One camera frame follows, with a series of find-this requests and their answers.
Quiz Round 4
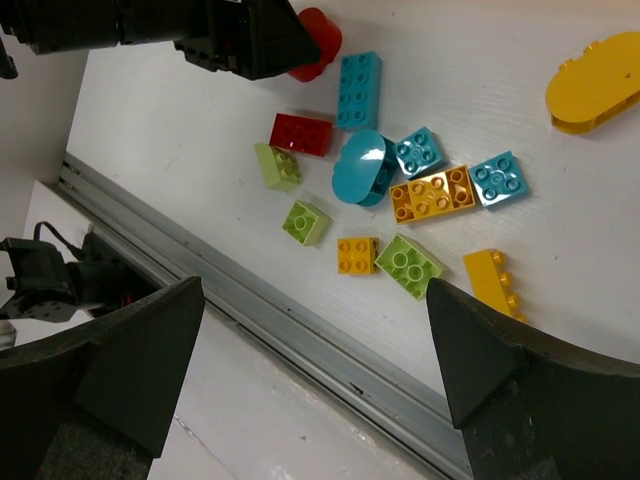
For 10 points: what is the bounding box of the red oval lego brick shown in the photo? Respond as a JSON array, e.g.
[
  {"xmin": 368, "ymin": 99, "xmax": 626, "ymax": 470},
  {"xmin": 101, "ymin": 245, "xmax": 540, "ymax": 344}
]
[{"xmin": 288, "ymin": 7, "xmax": 342, "ymax": 83}]

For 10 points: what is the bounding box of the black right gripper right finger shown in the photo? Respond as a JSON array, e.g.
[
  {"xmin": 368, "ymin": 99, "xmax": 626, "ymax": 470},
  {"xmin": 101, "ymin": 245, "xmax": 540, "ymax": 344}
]
[{"xmin": 426, "ymin": 280, "xmax": 639, "ymax": 479}]

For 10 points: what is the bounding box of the yellow oval lego brick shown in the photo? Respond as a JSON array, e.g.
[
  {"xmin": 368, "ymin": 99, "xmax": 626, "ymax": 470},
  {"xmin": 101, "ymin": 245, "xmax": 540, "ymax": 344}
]
[{"xmin": 545, "ymin": 31, "xmax": 639, "ymax": 135}]

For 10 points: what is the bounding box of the long teal lego brick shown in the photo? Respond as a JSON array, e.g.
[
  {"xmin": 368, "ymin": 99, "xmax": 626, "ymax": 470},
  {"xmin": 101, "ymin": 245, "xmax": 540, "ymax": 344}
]
[{"xmin": 336, "ymin": 51, "xmax": 382, "ymax": 132}]

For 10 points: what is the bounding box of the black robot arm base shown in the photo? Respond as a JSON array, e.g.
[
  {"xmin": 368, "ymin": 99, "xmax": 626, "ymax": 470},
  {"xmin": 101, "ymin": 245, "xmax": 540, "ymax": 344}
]
[{"xmin": 1, "ymin": 221, "xmax": 160, "ymax": 323}]

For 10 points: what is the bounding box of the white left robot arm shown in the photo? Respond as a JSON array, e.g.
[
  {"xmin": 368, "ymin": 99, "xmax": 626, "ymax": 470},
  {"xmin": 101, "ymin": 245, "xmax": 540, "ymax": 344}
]
[{"xmin": 1, "ymin": 0, "xmax": 322, "ymax": 80}]

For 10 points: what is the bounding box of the teal square lego brick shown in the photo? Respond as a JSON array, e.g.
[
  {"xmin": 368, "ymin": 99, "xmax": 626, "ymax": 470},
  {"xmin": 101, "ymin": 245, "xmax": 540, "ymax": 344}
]
[
  {"xmin": 394, "ymin": 127, "xmax": 446, "ymax": 180},
  {"xmin": 469, "ymin": 151, "xmax": 529, "ymax": 209}
]

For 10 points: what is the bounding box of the small yellow square lego brick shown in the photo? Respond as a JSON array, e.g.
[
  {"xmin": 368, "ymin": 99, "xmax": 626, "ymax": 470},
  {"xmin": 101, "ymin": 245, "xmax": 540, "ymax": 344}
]
[{"xmin": 337, "ymin": 237, "xmax": 380, "ymax": 276}]

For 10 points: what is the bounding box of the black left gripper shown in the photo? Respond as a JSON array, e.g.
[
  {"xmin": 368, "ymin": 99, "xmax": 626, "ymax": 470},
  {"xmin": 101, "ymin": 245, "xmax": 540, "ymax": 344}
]
[{"xmin": 174, "ymin": 1, "xmax": 322, "ymax": 79}]

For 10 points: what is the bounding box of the yellow flat lego brick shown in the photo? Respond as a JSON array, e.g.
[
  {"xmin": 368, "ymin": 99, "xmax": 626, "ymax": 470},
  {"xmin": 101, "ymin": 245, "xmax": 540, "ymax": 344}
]
[{"xmin": 389, "ymin": 165, "xmax": 476, "ymax": 225}]

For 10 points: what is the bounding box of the teal oval lego brick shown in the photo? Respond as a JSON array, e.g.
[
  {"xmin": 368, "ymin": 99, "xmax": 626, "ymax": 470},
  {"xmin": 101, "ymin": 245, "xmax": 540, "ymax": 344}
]
[{"xmin": 332, "ymin": 130, "xmax": 399, "ymax": 208}]

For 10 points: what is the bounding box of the red rectangular lego brick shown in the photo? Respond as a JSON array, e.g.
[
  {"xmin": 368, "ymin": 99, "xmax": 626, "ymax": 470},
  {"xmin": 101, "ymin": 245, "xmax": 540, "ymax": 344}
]
[{"xmin": 269, "ymin": 113, "xmax": 333, "ymax": 157}]

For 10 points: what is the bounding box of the light green square lego brick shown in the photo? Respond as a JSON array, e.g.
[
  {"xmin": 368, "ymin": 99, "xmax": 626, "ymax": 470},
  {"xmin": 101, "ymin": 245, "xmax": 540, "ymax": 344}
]
[{"xmin": 282, "ymin": 200, "xmax": 331, "ymax": 246}]

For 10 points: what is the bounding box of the light green rectangular lego brick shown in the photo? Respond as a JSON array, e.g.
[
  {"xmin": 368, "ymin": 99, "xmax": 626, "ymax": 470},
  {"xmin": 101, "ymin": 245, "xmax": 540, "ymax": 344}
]
[{"xmin": 375, "ymin": 234, "xmax": 447, "ymax": 300}]

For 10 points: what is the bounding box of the aluminium table edge rail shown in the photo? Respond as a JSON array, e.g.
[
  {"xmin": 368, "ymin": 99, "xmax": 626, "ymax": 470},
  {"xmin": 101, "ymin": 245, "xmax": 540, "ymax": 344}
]
[{"xmin": 58, "ymin": 154, "xmax": 472, "ymax": 479}]

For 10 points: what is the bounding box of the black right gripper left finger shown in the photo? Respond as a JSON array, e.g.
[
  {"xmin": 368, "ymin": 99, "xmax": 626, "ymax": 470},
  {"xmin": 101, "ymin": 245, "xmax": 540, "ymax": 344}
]
[{"xmin": 1, "ymin": 277, "xmax": 204, "ymax": 479}]

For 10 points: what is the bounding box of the light green sloped lego brick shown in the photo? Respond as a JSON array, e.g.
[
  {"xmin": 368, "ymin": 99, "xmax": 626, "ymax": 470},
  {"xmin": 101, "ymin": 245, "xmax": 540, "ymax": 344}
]
[{"xmin": 254, "ymin": 143, "xmax": 302, "ymax": 192}]

